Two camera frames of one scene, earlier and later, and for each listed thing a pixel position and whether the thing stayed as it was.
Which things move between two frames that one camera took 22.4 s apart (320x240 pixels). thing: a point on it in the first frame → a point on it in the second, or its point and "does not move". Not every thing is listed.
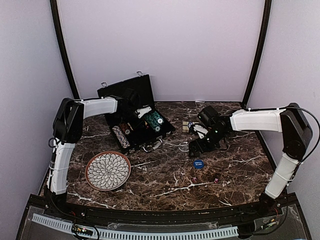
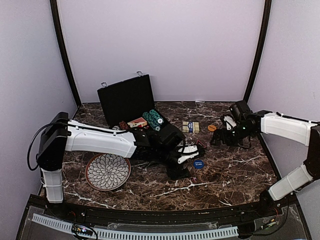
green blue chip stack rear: [156, 118] does not move
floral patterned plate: [107, 170] does not move
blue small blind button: [198, 163] does not move
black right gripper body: [210, 144] → [234, 138]
